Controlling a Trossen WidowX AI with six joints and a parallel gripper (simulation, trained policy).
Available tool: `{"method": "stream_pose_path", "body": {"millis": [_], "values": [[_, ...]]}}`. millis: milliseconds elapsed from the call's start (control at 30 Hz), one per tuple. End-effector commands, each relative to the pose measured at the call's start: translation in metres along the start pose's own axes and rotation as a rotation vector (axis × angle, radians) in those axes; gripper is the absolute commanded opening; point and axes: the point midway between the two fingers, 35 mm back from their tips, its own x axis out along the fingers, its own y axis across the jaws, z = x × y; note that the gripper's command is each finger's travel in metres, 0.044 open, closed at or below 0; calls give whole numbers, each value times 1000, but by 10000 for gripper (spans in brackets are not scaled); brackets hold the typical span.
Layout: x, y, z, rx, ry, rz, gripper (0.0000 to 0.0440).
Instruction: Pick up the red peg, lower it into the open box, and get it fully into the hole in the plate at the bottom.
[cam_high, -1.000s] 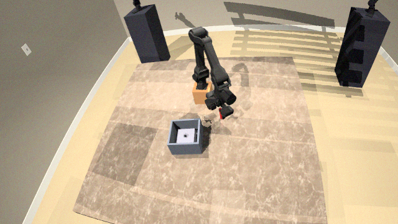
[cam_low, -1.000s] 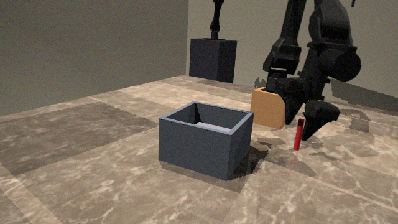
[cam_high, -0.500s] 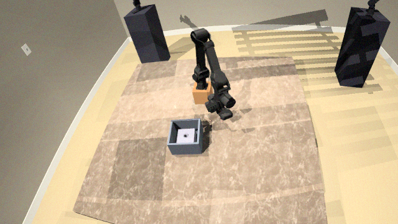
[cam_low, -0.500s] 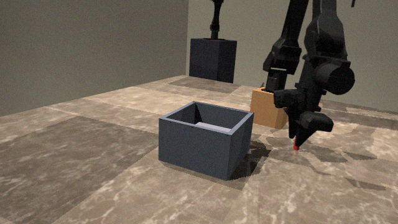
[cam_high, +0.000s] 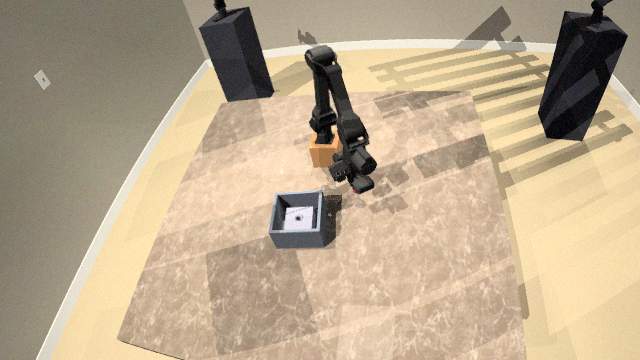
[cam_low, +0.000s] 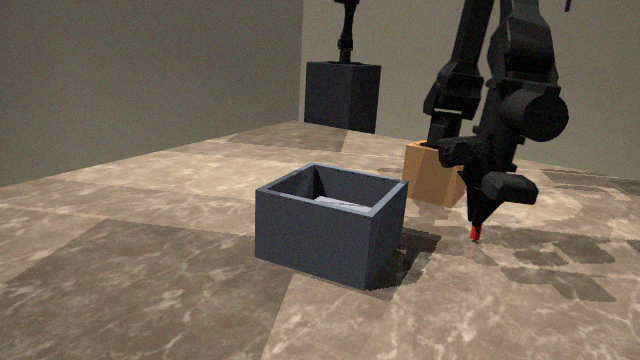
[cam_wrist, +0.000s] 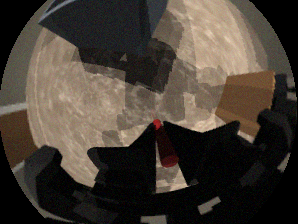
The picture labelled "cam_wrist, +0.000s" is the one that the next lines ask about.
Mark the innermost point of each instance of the red peg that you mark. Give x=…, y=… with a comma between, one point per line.
x=167, y=153

